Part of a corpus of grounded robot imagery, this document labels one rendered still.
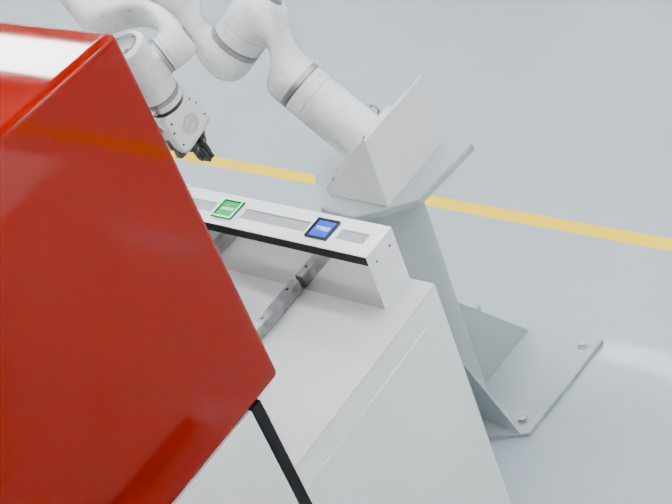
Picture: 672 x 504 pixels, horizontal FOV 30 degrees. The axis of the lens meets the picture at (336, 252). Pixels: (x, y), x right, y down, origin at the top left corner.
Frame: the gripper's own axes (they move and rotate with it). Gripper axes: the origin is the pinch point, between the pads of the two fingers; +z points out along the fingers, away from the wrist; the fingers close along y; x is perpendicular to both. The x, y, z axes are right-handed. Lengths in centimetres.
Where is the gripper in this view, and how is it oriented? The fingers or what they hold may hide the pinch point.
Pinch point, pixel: (203, 151)
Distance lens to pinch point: 260.4
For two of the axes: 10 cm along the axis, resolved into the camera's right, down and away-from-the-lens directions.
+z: 4.1, 5.8, 7.0
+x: -7.8, -1.8, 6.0
